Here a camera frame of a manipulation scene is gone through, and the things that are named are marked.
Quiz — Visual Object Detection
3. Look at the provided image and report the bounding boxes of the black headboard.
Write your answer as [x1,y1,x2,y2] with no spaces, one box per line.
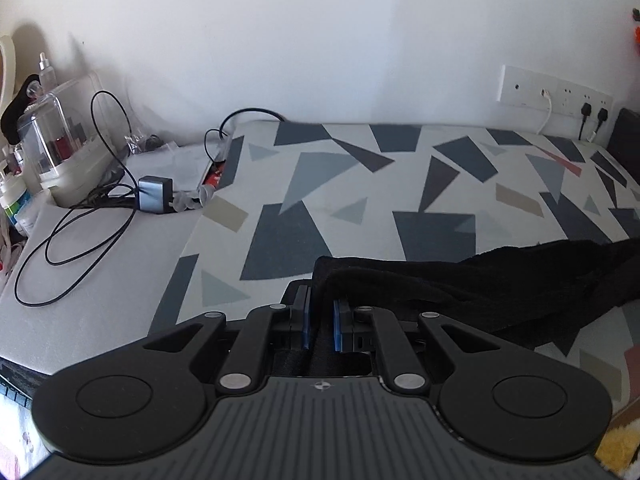
[607,107,640,155]

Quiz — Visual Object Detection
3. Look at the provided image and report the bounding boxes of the yellow fluffy cloth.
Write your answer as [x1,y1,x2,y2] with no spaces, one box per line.
[594,407,640,480]

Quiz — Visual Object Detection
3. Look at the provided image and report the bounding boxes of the geometric print bed sheet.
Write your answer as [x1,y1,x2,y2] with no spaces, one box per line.
[150,120,640,411]

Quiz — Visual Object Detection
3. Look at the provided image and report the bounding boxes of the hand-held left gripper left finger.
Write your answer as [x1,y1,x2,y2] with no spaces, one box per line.
[144,285,314,395]

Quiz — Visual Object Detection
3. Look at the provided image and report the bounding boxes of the green label bottle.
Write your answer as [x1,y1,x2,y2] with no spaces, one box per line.
[0,180,32,223]

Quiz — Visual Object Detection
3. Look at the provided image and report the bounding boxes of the clear plastic storage box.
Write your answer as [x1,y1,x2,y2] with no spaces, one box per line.
[17,72,127,207]

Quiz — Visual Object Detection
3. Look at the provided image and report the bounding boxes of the white wall socket panel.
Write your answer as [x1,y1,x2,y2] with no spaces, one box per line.
[497,64,615,124]

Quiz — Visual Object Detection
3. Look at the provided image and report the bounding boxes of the white charging cable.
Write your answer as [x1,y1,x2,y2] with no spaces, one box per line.
[537,88,554,136]

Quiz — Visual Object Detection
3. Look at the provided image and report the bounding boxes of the red packet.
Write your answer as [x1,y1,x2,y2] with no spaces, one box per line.
[201,159,229,192]

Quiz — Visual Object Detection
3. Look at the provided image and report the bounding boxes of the white paper sheets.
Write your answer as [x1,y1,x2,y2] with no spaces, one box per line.
[124,144,217,192]

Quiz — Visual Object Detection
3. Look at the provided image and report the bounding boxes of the black headband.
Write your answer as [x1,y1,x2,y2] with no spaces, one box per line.
[0,75,40,144]

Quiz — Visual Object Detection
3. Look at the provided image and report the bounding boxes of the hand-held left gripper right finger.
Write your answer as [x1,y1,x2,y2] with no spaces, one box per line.
[332,298,502,392]

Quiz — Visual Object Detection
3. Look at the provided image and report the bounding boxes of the clear spray bottle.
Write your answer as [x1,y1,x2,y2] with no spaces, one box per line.
[37,52,59,90]

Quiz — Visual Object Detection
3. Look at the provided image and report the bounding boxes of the grey power adapter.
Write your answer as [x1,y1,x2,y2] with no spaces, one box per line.
[137,175,175,215]

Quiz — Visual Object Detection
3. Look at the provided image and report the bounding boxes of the long black looped cable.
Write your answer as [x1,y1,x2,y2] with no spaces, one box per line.
[15,91,140,307]

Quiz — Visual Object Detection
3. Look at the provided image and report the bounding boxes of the black garment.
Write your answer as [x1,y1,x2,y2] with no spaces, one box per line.
[280,239,640,377]

